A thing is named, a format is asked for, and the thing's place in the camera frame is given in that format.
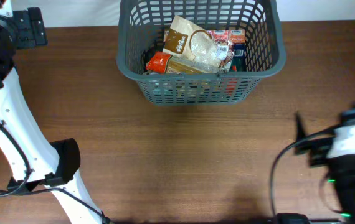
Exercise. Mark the orange spaghetti packet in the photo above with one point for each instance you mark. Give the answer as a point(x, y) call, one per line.
point(163, 63)

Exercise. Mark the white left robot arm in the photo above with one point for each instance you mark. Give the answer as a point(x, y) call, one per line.
point(37, 165)

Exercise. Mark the white rice bag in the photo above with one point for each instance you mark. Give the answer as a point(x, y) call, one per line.
point(180, 23)

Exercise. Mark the grey plastic basket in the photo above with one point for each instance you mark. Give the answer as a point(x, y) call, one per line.
point(142, 26)

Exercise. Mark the teal wet wipes pack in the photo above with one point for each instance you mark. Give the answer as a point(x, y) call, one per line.
point(162, 89)

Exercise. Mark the green Nescafe coffee bag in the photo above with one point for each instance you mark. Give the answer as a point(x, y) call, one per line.
point(238, 64)

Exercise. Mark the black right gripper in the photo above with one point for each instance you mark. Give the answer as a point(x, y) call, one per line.
point(317, 150)

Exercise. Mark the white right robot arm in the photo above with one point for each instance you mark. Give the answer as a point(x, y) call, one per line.
point(341, 173)

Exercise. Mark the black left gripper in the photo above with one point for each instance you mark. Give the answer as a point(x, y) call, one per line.
point(31, 25)

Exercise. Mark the Kleenex tissue multipack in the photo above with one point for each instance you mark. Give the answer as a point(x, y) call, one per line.
point(206, 46)

